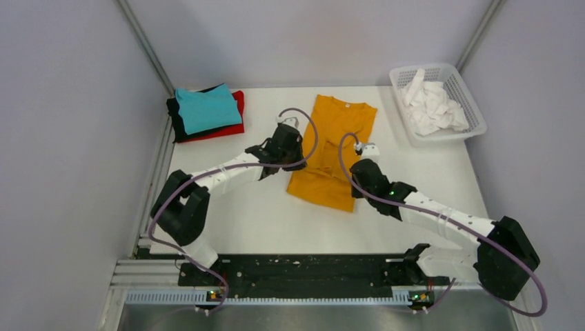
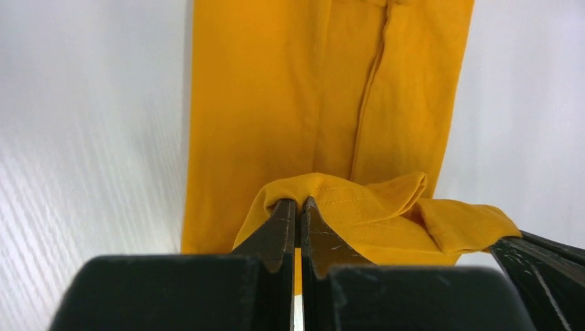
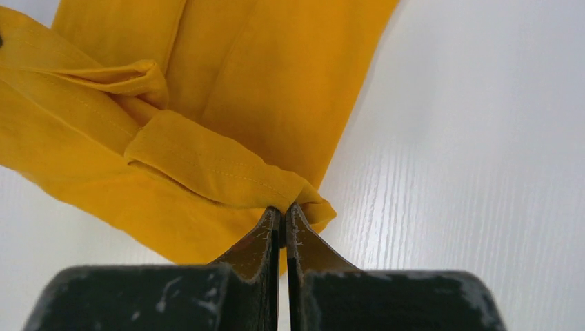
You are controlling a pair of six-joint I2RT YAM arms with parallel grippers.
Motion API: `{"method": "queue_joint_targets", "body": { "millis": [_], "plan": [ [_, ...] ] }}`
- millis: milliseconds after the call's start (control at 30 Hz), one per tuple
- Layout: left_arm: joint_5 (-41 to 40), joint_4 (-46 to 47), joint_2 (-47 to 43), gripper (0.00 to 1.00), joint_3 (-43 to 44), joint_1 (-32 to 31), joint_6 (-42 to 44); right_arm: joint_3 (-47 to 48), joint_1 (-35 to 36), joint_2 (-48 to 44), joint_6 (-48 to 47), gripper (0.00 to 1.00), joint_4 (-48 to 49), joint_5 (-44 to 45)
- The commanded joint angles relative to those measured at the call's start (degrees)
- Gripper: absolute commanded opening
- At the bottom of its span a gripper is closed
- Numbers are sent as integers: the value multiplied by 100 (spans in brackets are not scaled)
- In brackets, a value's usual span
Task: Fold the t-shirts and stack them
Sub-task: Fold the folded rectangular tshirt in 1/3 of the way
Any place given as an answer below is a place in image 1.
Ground white crumpled t shirt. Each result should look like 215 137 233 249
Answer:
399 68 469 137

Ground teal folded t shirt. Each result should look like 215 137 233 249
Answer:
175 83 242 134

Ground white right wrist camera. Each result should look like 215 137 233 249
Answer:
354 143 380 163

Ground white slotted cable duct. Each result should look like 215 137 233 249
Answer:
125 290 412 306

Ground aluminium table side rail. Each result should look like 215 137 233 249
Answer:
109 116 179 293

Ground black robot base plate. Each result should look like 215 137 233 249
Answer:
178 254 449 299

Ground right aluminium frame post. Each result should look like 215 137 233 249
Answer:
455 0 507 72

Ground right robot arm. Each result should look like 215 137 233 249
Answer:
349 159 540 301

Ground black folded t shirt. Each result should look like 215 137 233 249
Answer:
166 83 226 144

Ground left aluminium frame post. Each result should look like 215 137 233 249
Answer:
115 0 175 96

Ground white plastic laundry basket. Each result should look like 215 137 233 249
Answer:
389 63 487 147

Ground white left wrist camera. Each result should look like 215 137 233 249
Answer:
276 116 299 130

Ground aluminium frame post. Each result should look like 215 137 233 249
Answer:
455 0 507 72
115 0 175 96

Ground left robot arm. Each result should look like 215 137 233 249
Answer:
148 123 307 285

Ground red folded t shirt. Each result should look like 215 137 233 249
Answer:
178 90 246 144

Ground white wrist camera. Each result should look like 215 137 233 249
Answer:
354 143 380 163
276 116 299 130

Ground orange t shirt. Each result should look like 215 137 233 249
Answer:
286 94 377 212

